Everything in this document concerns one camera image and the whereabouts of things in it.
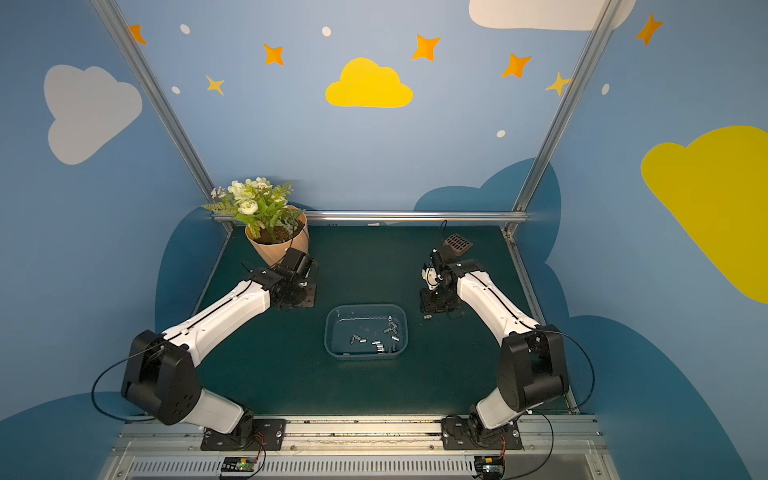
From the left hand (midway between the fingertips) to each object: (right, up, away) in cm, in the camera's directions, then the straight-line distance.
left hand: (308, 293), depth 87 cm
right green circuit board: (+49, -42, -14) cm, 66 cm away
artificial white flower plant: (-14, +26, -2) cm, 30 cm away
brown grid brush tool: (+52, +16, +27) cm, 61 cm away
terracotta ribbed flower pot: (-14, +12, +9) cm, 20 cm away
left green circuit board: (-13, -40, -16) cm, 45 cm away
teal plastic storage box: (+17, -13, +5) cm, 22 cm away
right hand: (+37, -3, 0) cm, 37 cm away
